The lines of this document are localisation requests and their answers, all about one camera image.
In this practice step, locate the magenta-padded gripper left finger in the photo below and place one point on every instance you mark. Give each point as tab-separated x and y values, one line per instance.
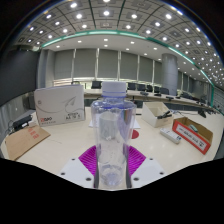
87	160

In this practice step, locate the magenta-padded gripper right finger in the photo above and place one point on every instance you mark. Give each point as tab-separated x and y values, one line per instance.
136	160

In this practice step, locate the clear plastic water bottle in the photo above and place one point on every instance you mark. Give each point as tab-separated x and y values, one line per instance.
113	133

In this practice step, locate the white power strip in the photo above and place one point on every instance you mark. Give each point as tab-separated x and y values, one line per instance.
170	135

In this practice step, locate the open white cardboard box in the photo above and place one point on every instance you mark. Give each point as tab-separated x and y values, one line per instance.
153	115

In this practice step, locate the open brown red-sided box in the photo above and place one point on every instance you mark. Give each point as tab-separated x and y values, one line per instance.
190	138

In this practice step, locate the white printed paper carton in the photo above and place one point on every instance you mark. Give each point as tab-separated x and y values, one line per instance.
60	105

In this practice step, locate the flat brown cardboard sheet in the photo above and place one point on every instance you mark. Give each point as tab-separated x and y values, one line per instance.
25	141

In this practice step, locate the grey-green small block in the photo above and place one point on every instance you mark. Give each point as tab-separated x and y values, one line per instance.
194	128

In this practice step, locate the black desk microphones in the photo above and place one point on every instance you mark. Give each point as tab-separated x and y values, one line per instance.
144	93

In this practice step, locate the row of black office chairs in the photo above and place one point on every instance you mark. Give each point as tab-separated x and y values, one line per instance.
141	87

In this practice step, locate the black box-shaped device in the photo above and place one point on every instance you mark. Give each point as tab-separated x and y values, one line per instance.
22	122

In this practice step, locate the black handheld device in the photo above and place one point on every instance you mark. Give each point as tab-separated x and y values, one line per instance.
202	113

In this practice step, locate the round ceiling lights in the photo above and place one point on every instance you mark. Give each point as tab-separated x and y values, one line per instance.
106	13

